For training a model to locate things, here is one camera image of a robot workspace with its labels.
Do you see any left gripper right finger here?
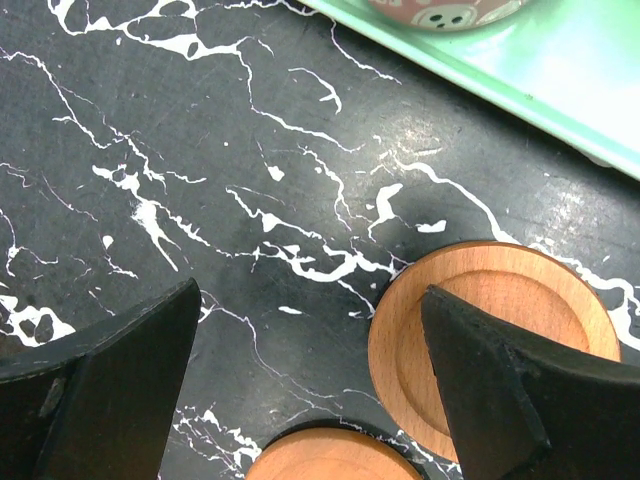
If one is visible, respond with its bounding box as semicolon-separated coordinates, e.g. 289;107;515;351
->
421;286;639;479

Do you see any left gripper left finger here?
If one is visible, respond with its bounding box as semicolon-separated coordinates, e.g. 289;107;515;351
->
1;279;201;479

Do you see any green floral tray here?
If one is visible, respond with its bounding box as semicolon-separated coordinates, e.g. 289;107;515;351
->
306;1;639;178

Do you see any pink halloween mug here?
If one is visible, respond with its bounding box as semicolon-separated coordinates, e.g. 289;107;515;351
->
369;0;528;31

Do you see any light wood coaster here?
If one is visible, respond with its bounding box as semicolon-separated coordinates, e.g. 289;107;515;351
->
246;428;422;480
368;241;621;462

